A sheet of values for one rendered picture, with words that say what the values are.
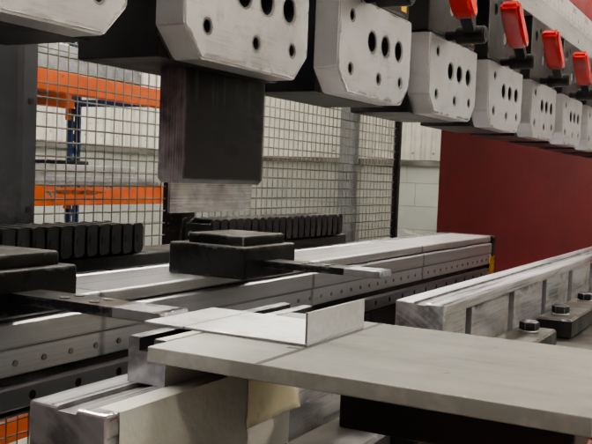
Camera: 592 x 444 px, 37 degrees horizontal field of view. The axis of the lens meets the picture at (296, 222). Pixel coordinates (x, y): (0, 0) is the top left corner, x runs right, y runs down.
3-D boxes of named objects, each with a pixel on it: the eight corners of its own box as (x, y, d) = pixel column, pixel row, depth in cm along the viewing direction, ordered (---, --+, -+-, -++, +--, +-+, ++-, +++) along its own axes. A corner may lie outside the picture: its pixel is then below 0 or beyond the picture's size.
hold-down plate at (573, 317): (570, 339, 134) (571, 320, 134) (535, 335, 137) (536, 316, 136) (604, 315, 160) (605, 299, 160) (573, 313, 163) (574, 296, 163)
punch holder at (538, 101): (529, 136, 121) (536, 14, 120) (469, 135, 125) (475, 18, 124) (553, 142, 134) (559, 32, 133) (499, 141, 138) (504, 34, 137)
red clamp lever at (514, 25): (524, -4, 99) (537, 62, 106) (489, -1, 101) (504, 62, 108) (521, 7, 98) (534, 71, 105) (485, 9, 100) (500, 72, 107)
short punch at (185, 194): (181, 213, 57) (185, 67, 57) (156, 211, 58) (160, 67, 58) (260, 211, 66) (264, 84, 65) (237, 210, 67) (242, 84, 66)
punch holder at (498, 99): (486, 126, 103) (494, -17, 102) (418, 125, 107) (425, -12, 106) (520, 133, 116) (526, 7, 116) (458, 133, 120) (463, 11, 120)
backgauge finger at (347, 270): (363, 293, 94) (365, 247, 94) (167, 272, 107) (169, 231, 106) (404, 283, 105) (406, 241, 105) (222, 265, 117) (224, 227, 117)
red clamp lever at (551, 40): (562, 26, 117) (572, 80, 124) (531, 27, 119) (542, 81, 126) (560, 35, 116) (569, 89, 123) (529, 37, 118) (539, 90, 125)
